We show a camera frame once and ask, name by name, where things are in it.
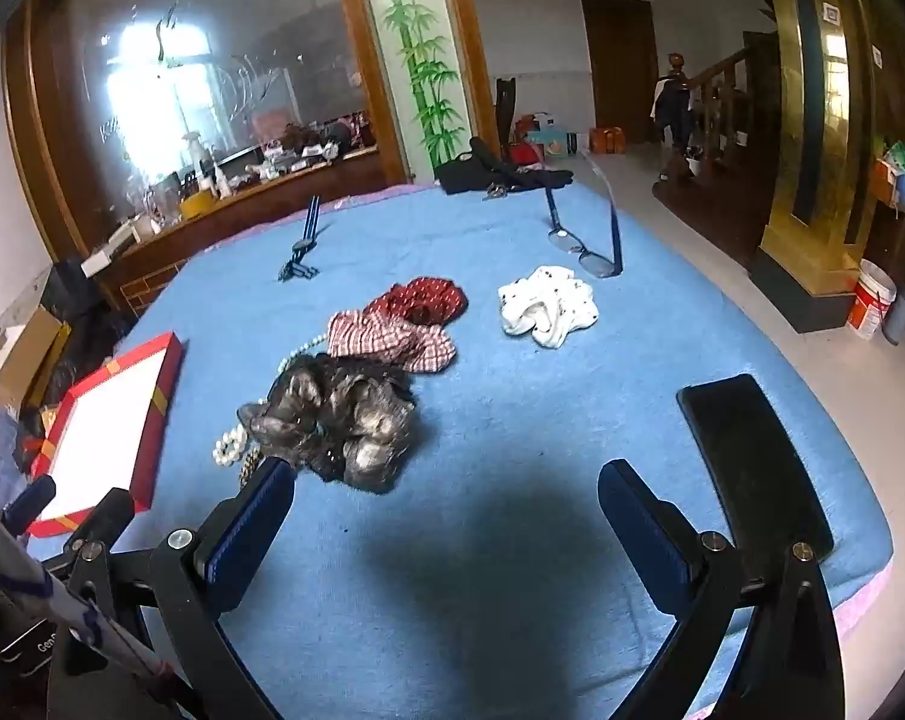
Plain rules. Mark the wooden stair railing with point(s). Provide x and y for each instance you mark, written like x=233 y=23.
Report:
x=715 y=86

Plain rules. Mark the wood framed glass partition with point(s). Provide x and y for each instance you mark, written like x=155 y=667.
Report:
x=197 y=52

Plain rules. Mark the red gift box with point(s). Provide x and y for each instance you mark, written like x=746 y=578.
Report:
x=107 y=427

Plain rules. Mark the white spray bottle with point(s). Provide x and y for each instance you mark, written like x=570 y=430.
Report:
x=195 y=154

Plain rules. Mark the red plaid scrunchie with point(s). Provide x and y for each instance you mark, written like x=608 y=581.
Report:
x=392 y=341

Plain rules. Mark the orange stool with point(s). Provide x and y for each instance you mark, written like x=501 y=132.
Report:
x=610 y=139

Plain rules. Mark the flat white box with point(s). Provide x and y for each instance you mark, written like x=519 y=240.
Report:
x=104 y=261

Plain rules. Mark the black smartphone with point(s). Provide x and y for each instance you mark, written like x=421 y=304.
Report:
x=752 y=457

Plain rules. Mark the red dotted scrunchie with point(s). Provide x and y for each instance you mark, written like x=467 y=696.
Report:
x=422 y=296

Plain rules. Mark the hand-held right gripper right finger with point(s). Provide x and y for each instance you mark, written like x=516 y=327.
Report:
x=647 y=540

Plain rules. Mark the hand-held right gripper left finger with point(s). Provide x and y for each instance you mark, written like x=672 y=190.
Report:
x=250 y=532

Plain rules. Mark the bamboo painted panel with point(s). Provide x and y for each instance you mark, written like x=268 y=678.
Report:
x=415 y=52

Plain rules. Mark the open cardboard box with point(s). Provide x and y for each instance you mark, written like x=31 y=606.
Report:
x=29 y=356

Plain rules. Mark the white plastic bucket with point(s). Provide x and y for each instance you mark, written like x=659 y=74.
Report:
x=869 y=304

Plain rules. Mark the dark framed eyeglasses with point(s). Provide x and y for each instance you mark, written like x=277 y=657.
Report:
x=615 y=232

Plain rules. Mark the blue hair clip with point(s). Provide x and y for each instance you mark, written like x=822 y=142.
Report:
x=300 y=246

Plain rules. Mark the green blue packet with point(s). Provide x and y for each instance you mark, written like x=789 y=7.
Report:
x=902 y=172

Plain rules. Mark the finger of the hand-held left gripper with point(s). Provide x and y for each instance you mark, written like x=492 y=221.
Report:
x=29 y=504
x=107 y=521

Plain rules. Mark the golden pillar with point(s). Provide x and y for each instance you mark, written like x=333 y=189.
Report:
x=805 y=127

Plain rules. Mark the black cloth bag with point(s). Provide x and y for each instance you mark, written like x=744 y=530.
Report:
x=467 y=174

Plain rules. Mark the white pump bottle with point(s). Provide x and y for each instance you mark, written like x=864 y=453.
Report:
x=221 y=178

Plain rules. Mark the teal white box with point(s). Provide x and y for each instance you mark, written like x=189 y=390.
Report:
x=548 y=135

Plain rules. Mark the brown wooden door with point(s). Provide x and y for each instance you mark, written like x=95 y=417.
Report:
x=617 y=67

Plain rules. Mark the white dotted scrunchie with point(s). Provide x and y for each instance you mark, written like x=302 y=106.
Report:
x=546 y=315

